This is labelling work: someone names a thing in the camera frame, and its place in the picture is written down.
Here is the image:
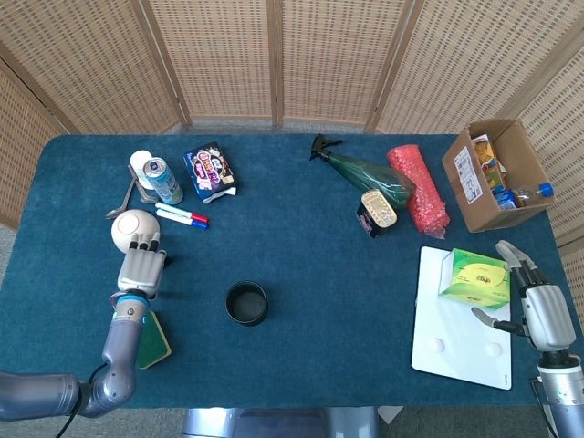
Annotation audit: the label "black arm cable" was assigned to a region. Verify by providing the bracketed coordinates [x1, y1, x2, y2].
[57, 363, 110, 438]
[528, 376, 552, 438]

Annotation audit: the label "yellow orange snack packets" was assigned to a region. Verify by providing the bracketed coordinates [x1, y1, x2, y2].
[471, 133, 508, 193]

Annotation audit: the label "green and yellow sponge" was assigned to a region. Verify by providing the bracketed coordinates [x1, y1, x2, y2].
[135, 310, 173, 371]

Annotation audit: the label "green spray bottle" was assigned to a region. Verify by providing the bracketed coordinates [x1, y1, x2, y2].
[308, 133, 417, 211]

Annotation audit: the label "red bubble wrap roll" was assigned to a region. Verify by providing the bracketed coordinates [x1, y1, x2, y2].
[386, 143, 452, 240]

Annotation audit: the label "metal fork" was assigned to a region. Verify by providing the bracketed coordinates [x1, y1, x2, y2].
[127, 163, 159, 204]

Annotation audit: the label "clear bottle with blue cap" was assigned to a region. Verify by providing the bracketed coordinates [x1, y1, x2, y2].
[510, 182, 556, 207]

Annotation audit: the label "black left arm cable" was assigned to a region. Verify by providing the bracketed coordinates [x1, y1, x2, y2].
[57, 363, 110, 438]

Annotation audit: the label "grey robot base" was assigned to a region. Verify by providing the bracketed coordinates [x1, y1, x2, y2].
[181, 406, 381, 438]

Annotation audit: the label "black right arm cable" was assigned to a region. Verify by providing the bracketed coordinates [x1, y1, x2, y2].
[528, 376, 552, 438]

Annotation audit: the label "white board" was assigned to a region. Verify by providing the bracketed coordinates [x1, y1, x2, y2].
[411, 245, 514, 391]

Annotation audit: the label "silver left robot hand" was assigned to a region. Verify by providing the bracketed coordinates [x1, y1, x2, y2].
[117, 231, 168, 300]

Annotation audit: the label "white paper cup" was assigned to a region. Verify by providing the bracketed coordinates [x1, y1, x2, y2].
[129, 150, 153, 191]

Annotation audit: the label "blue felt table cover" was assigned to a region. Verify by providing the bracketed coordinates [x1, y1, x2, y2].
[0, 133, 584, 410]

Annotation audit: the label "black round cup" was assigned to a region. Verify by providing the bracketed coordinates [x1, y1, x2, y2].
[224, 279, 268, 329]

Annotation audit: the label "light blue drink can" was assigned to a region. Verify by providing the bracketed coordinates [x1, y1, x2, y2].
[142, 157, 185, 205]

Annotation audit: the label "blue snack packet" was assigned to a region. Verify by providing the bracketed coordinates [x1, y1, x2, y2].
[492, 186, 519, 213]

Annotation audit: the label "green tissue box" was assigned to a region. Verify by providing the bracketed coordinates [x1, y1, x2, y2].
[437, 248, 512, 316]

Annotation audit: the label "black tin with gold lid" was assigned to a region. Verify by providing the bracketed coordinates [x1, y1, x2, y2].
[355, 189, 399, 241]

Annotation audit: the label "wicker folding screen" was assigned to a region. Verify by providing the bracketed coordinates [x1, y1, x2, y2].
[0, 0, 584, 329]

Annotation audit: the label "white blue tube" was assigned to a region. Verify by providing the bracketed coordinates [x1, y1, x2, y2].
[155, 209, 209, 230]

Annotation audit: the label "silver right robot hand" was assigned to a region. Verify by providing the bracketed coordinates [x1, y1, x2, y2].
[471, 238, 578, 353]

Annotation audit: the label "metal spoon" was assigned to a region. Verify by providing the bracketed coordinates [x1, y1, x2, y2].
[104, 176, 138, 221]

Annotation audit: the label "dark blue snack package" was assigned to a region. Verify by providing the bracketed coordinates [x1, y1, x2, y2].
[182, 141, 238, 205]

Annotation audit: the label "white marker with red cap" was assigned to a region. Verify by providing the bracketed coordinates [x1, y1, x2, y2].
[154, 202, 211, 224]

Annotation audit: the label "beige upturned bowl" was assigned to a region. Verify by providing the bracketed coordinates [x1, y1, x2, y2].
[110, 208, 162, 254]

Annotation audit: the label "brown cardboard box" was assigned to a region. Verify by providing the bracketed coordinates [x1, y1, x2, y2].
[441, 119, 557, 234]

